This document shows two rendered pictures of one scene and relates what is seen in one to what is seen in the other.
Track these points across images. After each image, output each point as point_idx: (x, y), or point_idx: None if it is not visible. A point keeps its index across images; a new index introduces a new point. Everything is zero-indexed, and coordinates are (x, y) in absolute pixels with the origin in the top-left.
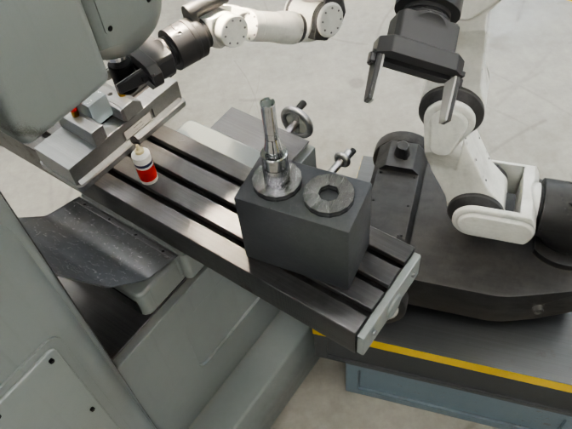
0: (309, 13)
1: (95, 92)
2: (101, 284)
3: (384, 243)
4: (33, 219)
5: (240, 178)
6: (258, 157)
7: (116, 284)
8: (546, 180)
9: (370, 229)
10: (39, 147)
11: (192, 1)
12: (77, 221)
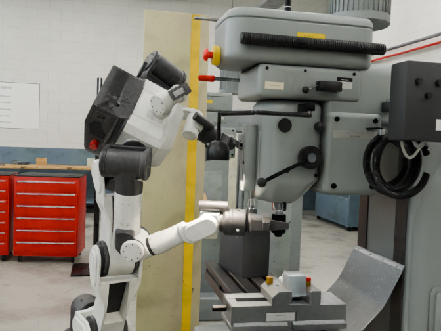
0: (146, 233)
1: (288, 272)
2: (340, 277)
3: (213, 263)
4: (366, 322)
5: (238, 287)
6: (201, 327)
7: (333, 284)
8: (86, 304)
9: (212, 266)
10: (342, 303)
11: (220, 201)
12: (339, 329)
